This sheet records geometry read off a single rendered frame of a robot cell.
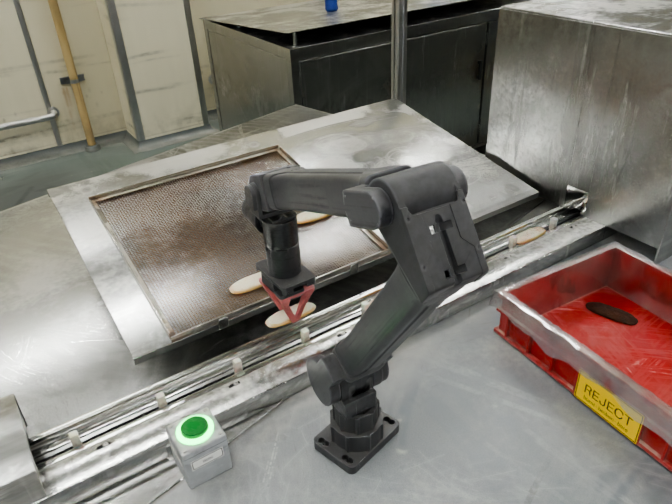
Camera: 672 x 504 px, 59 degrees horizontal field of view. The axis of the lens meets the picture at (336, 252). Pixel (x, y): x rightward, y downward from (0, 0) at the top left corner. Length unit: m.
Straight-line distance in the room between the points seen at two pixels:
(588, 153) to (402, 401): 0.76
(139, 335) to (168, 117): 3.52
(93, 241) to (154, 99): 3.19
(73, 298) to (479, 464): 0.93
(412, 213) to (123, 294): 0.77
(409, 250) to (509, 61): 1.09
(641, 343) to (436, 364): 0.39
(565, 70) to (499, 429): 0.84
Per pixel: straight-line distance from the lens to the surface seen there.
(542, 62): 1.55
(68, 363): 1.26
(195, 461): 0.94
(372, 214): 0.58
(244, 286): 1.19
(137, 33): 4.40
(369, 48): 3.08
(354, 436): 0.94
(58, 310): 1.42
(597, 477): 1.01
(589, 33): 1.46
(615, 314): 1.30
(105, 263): 1.31
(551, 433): 1.05
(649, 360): 1.22
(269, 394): 1.04
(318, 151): 1.63
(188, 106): 4.61
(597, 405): 1.07
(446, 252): 0.59
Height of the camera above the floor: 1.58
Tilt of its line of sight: 32 degrees down
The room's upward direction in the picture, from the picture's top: 3 degrees counter-clockwise
